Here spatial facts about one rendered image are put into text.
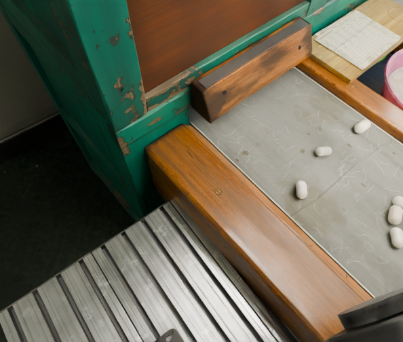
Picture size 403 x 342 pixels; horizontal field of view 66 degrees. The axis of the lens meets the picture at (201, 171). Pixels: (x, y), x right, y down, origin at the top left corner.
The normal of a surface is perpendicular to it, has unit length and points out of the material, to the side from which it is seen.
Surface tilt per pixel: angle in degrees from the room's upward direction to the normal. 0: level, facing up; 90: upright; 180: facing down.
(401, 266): 0
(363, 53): 0
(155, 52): 90
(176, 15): 90
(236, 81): 67
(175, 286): 0
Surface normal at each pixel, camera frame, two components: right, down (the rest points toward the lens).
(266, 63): 0.59, 0.42
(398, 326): -0.37, -0.33
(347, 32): 0.02, -0.50
